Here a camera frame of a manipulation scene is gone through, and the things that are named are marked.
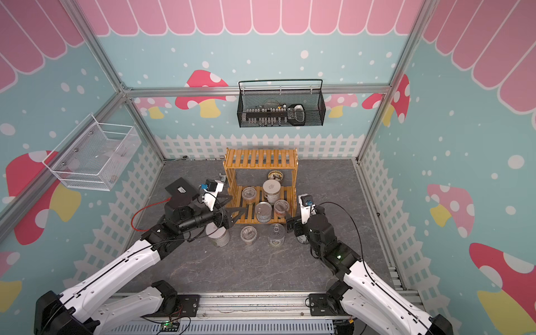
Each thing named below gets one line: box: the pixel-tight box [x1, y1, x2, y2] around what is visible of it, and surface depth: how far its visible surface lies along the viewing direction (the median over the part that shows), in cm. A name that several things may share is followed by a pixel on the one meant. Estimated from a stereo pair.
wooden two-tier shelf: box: [223, 147, 299, 225], surface depth 94 cm
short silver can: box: [254, 201, 273, 224], surface depth 93 cm
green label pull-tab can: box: [268, 223, 286, 248], surface depth 87 cm
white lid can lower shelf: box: [262, 179, 282, 206], surface depth 96 cm
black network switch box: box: [164, 176, 200, 207], surface depth 108 cm
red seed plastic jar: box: [273, 199, 290, 219], surface depth 94 cm
